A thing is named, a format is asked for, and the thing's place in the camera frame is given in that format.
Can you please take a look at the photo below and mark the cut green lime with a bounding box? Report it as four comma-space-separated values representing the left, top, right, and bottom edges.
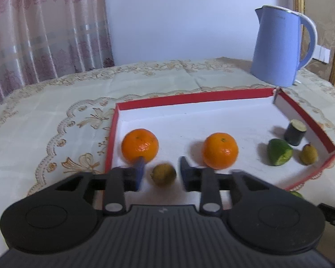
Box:
267, 138, 293, 166

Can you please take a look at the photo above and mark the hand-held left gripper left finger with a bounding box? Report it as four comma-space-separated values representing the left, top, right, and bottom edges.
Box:
54, 156, 146, 216

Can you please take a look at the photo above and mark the small yellowish fruit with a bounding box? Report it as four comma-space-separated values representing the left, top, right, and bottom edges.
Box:
299, 143, 319, 166

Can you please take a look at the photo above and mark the patterned pink curtain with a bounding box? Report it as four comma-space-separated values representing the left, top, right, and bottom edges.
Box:
0, 0, 114, 109

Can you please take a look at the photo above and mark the small brownish green fruit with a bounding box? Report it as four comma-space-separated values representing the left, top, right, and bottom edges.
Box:
150, 163, 177, 187

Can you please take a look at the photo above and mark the dark eggplant piece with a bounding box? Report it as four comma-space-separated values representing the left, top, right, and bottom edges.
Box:
284, 119, 307, 146

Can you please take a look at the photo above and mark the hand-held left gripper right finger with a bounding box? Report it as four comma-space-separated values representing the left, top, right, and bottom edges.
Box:
179, 156, 271, 217

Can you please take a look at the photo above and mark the blue electric kettle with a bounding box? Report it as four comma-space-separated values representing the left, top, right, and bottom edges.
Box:
250, 5, 317, 88

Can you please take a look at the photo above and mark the orange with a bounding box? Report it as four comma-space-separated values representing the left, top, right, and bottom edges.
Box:
202, 132, 239, 170
121, 128, 159, 165

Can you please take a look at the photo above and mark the white wall switch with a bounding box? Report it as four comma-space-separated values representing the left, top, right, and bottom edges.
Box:
315, 45, 330, 62

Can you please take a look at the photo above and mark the red cardboard box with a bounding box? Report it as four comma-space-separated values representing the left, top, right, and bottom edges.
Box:
105, 87, 335, 192

